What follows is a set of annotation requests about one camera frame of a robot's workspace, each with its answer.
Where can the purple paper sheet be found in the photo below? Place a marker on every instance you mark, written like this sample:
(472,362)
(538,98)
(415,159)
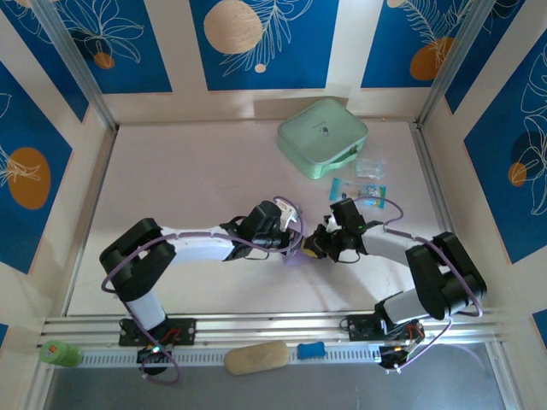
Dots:
(295,260)

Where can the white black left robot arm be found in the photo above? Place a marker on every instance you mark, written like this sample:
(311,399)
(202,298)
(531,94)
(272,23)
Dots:
(196,247)

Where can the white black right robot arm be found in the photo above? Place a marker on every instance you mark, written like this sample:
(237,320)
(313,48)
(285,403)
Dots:
(444,277)

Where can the blue snack packet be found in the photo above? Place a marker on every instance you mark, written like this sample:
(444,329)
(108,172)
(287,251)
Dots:
(354,189)

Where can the clear plastic packet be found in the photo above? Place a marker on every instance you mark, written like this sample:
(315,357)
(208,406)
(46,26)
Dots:
(369,167)

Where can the blue bone-shaped block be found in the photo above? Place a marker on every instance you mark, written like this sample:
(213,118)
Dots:
(310,350)

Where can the mint green zipper pouch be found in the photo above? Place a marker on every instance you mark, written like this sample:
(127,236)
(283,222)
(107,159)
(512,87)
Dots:
(320,136)

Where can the beige oval case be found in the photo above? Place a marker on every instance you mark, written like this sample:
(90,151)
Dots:
(256,358)

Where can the black right controller board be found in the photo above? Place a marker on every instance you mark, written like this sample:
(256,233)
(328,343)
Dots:
(391,358)

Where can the black controller board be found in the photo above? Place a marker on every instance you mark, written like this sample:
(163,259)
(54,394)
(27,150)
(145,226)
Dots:
(391,358)
(147,356)

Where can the black left controller board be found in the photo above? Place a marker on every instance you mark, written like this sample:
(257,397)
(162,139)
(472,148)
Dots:
(147,356)

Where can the green bottle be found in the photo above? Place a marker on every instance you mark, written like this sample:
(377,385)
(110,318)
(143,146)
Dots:
(60,353)

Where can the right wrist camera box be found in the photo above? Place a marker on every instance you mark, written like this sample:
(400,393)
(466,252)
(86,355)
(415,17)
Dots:
(330,223)

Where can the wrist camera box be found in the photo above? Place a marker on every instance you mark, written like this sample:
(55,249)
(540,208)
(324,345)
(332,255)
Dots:
(330,223)
(287,212)

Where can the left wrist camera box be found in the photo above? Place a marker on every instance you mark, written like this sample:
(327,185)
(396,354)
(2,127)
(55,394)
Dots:
(287,212)

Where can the long aluminium mounting rail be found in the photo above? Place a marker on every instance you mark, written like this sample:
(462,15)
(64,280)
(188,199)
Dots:
(273,326)

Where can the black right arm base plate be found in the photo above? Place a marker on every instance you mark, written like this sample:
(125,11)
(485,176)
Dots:
(361,326)

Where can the aluminium side rail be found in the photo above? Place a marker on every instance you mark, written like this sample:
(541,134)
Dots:
(100,183)
(427,154)

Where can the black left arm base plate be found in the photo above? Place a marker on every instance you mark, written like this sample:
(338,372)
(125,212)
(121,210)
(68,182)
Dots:
(184,331)

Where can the aluminium frame post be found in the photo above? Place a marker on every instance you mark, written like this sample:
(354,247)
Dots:
(453,64)
(78,64)

